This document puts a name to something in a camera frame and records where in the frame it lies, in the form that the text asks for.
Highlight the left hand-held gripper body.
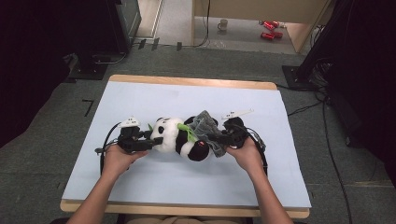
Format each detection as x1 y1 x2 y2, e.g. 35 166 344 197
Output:
117 116 149 154

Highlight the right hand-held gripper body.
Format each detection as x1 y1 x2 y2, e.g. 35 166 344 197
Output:
220 108 255 150

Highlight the grey knitted cloth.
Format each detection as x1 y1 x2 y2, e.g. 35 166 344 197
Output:
186 109 227 159

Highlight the panda plush toy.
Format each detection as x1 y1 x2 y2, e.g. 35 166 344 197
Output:
148 116 219 163

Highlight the person's left hand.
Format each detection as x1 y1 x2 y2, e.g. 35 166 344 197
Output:
100 143 150 180

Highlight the person's right hand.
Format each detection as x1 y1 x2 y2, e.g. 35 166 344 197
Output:
225 135 266 179

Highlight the light blue table mat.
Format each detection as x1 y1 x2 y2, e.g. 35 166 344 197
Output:
61 80 313 209

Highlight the wooden table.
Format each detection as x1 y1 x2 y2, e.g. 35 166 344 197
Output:
59 74 311 219

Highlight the black stand base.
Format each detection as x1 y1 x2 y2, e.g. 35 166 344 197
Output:
67 53 109 82

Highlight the black metal stand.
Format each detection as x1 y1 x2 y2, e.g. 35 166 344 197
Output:
281 0 353 91

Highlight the dark cabinet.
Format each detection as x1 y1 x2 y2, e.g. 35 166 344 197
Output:
105 0 143 54

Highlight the wooden cabinet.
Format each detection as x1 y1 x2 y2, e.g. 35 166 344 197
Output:
191 0 333 54

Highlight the dark curtain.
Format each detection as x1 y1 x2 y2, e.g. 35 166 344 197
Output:
0 0 73 149
326 0 396 190

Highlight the right hand-held gripper cable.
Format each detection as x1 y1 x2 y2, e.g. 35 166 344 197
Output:
245 125 269 176

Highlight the hand-held gripper cable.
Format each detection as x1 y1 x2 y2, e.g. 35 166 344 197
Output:
245 125 269 176
94 121 123 175

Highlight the left hand-held gripper cable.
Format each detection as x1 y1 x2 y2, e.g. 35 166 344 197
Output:
94 121 123 175

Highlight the black floor cable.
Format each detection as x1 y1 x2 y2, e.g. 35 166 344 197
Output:
286 91 354 224

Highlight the black hanging cable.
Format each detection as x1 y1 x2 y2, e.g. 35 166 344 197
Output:
181 0 212 49

